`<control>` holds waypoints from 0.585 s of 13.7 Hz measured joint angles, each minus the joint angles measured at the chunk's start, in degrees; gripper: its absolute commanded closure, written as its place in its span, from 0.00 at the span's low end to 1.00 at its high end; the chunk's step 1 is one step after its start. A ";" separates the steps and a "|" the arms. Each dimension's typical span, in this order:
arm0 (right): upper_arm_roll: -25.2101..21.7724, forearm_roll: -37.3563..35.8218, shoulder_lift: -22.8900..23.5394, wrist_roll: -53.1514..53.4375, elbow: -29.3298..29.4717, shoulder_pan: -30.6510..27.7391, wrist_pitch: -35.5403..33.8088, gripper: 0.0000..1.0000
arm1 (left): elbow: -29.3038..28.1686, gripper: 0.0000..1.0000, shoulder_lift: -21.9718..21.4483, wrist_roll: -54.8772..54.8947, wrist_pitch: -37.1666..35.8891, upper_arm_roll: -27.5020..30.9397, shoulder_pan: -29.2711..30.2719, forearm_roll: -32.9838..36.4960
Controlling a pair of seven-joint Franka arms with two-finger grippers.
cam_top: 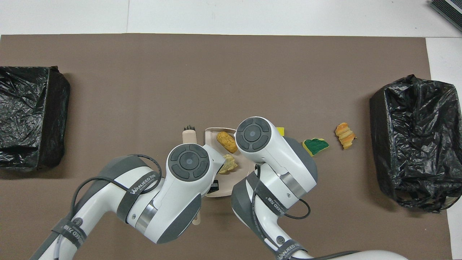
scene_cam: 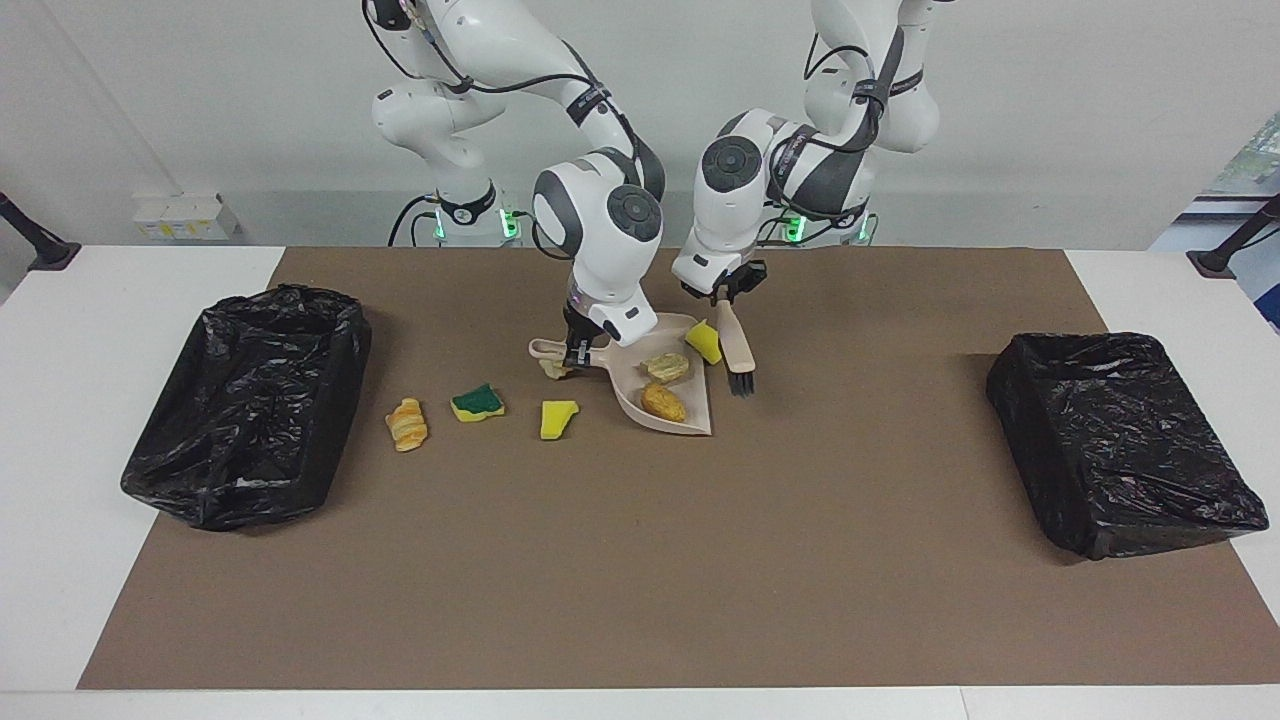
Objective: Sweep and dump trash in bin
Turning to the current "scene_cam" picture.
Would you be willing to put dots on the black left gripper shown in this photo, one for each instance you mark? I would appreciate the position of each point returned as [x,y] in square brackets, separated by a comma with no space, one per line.
[745,272]

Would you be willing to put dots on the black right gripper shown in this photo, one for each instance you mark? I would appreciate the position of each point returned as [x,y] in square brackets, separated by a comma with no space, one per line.
[582,325]

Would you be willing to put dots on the beige hand brush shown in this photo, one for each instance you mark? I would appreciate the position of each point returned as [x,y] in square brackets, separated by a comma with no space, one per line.
[735,340]

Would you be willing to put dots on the beige plastic dustpan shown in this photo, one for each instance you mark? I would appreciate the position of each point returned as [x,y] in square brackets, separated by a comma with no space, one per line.
[625,385]

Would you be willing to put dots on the notched yellow sponge piece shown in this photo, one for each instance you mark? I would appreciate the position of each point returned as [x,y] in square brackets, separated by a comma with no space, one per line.
[704,343]

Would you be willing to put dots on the pale flaky bread piece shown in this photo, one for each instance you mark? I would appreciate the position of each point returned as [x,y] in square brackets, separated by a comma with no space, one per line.
[555,372]
[667,368]

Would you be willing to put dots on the brown bread roll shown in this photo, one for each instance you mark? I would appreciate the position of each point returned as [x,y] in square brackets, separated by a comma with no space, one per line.
[663,403]

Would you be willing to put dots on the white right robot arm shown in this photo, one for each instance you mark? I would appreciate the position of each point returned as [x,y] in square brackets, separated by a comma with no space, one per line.
[600,215]

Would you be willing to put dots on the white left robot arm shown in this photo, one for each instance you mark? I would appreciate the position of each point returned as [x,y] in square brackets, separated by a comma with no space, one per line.
[740,165]

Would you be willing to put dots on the black bag lined bin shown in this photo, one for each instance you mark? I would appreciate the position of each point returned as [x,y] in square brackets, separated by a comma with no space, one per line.
[250,400]
[1120,440]

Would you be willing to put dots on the yellow sponge wedge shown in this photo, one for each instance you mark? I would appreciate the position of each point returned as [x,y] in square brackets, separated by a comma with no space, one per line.
[556,420]

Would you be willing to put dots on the green and yellow sponge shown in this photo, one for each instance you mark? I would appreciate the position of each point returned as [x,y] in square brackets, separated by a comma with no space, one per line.
[478,404]

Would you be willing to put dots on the orange striped croissant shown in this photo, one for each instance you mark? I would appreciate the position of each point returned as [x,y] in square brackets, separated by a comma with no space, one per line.
[407,425]

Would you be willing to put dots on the brown paper table mat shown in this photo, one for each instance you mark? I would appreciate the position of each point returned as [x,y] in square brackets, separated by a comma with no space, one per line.
[640,580]

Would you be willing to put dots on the black angled stand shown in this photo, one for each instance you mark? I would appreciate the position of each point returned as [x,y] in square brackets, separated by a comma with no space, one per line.
[1225,255]
[35,245]

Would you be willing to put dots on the white wall power box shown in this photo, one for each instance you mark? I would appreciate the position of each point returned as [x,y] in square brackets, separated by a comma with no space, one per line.
[185,217]

